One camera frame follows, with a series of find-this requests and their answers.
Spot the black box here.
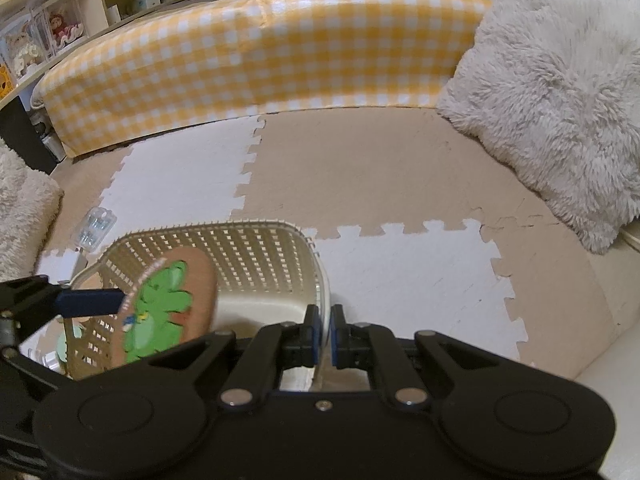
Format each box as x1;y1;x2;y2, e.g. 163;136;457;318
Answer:
0;97;60;176

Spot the small green item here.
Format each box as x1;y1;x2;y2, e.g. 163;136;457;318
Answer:
57;317;83;366

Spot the beige plastic lattice basket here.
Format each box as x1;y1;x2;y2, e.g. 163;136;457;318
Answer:
62;219;335;391

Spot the beige fluffy cushion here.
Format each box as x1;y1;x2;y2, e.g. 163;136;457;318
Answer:
0;147;65;283

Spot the clear case with cream doll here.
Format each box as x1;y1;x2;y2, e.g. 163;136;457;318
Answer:
0;10;51;78

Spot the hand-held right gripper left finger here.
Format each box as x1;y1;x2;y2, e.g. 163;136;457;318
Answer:
169;304;321;407

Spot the yellow checkered cushion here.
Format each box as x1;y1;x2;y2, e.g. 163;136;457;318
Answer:
31;0;496;158

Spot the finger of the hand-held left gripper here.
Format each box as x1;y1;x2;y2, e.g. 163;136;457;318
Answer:
0;274;125;323

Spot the beige foam mat tile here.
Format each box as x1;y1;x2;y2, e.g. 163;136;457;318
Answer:
50;147;136;252
480;204;625;377
439;109;557;221
235;105;501;241

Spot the clear plastic bottle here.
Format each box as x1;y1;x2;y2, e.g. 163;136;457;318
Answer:
75;206;118;253

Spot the clear case with red doll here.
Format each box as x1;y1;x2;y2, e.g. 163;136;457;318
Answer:
32;0;88;58

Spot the white fluffy pillow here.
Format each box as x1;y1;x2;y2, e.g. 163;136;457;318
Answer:
437;0;640;255

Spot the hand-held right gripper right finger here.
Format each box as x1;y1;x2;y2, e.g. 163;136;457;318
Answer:
331;304;482;409

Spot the round wooden frog plaque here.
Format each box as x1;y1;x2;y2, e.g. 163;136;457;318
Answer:
107;249;220;368

